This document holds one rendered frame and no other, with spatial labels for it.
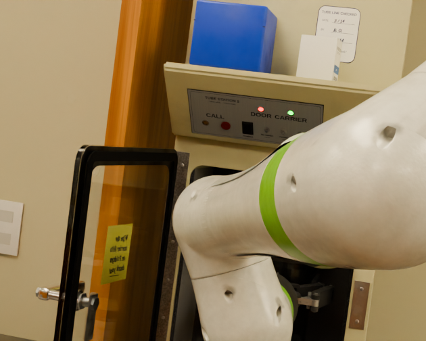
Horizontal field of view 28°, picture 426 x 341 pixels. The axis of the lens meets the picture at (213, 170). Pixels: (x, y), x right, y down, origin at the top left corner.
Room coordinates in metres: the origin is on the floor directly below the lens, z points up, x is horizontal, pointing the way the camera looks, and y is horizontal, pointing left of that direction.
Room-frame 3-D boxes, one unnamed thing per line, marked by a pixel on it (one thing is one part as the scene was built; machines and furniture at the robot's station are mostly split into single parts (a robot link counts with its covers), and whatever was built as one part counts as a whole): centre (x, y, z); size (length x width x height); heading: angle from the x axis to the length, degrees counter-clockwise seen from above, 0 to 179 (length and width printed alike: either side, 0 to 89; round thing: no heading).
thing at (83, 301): (1.02, 0.13, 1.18); 0.02 x 0.02 x 0.06; 71
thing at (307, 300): (1.20, -0.14, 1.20); 0.05 x 0.05 x 0.02; 49
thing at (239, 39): (1.21, -0.01, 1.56); 0.10 x 0.10 x 0.09; 78
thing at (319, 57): (1.19, -0.13, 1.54); 0.05 x 0.05 x 0.06; 75
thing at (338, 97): (1.19, -0.08, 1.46); 0.32 x 0.12 x 0.10; 78
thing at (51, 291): (1.06, 0.16, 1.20); 0.10 x 0.05 x 0.03; 161
